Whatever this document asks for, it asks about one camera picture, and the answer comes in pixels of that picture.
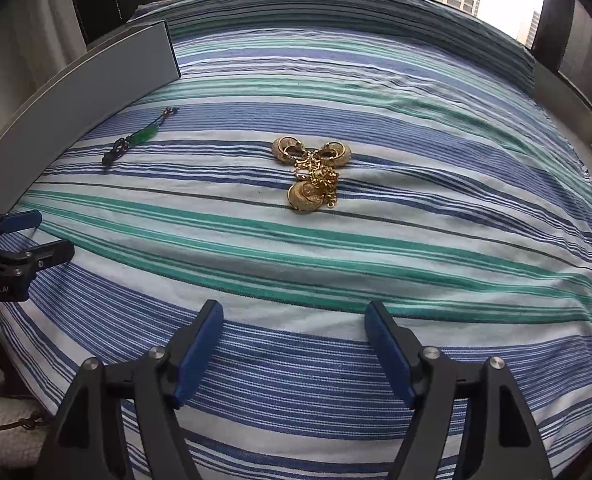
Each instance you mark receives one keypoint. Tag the grey white jewelry box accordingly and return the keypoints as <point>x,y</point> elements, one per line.
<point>90,90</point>

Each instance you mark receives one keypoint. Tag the white fleece cloth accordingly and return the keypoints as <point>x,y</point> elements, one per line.
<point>5,422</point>

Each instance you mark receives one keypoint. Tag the blue green striped bedsheet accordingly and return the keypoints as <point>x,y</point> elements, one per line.
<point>351,270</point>

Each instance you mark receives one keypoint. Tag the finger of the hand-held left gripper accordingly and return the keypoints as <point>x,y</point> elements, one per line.
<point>50,254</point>
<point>20,221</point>

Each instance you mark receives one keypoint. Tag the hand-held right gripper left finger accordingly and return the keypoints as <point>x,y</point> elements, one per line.
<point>198,355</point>

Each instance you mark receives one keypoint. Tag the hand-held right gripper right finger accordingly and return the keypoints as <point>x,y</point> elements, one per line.
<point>391,352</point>

